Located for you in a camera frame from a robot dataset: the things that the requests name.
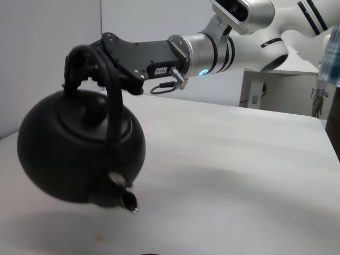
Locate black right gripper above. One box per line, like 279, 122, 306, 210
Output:
84, 32, 191, 96

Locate black round teapot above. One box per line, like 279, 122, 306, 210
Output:
17, 45, 147, 214

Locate bystander forearm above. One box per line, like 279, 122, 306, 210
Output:
317, 75, 330, 92

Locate bystander hand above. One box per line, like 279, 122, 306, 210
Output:
311, 89, 330, 118

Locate person in plaid shirt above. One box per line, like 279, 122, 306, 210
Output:
317, 25, 340, 163

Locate right gripper cable with plug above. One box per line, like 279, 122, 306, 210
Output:
150, 67, 189, 95

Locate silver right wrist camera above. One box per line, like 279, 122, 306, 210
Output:
211, 0, 253, 30

